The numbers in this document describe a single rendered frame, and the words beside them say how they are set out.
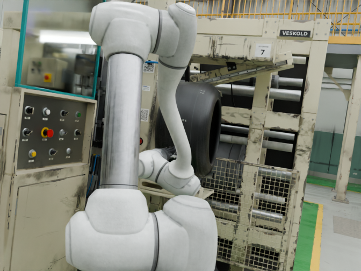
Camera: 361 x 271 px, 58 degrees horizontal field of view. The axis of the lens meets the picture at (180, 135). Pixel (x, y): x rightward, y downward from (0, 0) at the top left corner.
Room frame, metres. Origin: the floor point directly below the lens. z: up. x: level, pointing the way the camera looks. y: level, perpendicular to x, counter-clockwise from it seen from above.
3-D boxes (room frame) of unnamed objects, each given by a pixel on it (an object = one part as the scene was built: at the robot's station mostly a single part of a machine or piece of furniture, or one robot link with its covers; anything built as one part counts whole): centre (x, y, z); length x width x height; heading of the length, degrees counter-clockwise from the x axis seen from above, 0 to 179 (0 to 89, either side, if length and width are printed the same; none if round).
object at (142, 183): (1.81, 0.02, 0.84); 0.36 x 0.09 x 0.06; 71
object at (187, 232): (0.87, -0.05, 0.91); 0.18 x 0.16 x 0.22; 107
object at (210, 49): (2.18, -0.25, 1.71); 0.61 x 0.25 x 0.15; 71
